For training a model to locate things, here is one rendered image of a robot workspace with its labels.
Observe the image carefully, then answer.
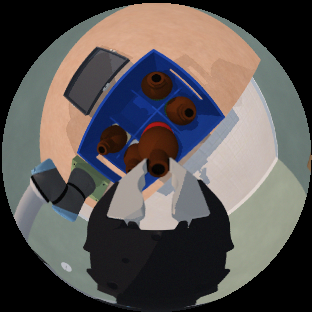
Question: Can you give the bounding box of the blue plastic crate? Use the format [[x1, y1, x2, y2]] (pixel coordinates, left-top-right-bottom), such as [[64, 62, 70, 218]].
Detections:
[[77, 49, 225, 183]]

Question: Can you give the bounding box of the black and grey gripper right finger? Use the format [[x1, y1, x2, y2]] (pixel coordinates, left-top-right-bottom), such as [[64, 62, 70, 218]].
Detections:
[[168, 157, 234, 252]]

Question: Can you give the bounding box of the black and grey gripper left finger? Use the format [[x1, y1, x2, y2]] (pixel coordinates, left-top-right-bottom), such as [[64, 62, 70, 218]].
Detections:
[[83, 158, 149, 252]]

